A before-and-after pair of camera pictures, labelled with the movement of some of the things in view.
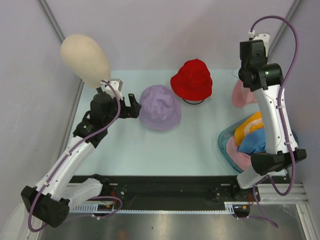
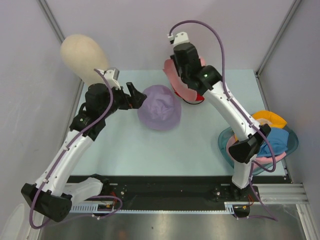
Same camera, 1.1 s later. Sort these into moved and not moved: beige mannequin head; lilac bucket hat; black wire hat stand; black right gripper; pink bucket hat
Moved: pink bucket hat; black right gripper
Not moved: beige mannequin head; lilac bucket hat; black wire hat stand
